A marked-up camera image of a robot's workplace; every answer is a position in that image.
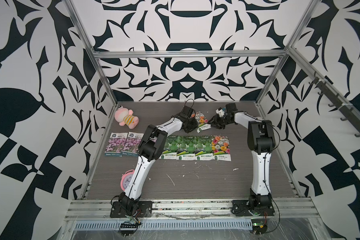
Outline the mixed colour flower seed packet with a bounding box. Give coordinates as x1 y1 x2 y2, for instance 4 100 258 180
195 112 212 133

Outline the orange flower seed packet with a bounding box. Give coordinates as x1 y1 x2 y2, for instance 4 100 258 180
211 136 232 162

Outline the green melon seed packet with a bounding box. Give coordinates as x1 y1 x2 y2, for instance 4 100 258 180
195 135 214 161
161 136 178 160
176 136 196 161

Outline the pink flower seed packet white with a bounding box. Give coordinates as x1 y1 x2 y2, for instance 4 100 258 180
139 133 158 150

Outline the pink flower seed packet teal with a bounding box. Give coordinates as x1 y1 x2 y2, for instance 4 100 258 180
105 133 128 157

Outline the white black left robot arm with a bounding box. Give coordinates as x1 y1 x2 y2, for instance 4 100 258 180
118 106 198 216

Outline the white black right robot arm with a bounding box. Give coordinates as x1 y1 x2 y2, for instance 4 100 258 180
210 103 276 217

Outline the pink striped plush toy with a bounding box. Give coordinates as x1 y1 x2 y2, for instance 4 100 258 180
114 107 140 129

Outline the pink alarm clock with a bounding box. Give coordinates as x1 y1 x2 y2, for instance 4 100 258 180
120 170 135 191

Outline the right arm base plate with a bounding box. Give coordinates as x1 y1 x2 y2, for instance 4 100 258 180
231 200 275 217

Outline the right circuit board with wires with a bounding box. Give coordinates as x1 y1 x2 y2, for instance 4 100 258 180
251 219 268 236

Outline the circuit board with wires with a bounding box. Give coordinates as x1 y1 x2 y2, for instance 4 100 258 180
251 219 268 236
119 219 142 237

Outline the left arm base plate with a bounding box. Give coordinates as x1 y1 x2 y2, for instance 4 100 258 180
110 201 153 218

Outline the left circuit board with wires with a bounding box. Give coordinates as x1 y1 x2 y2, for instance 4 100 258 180
119 219 142 237

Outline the black wall hook rack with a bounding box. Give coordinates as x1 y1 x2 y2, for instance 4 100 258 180
310 71 360 138

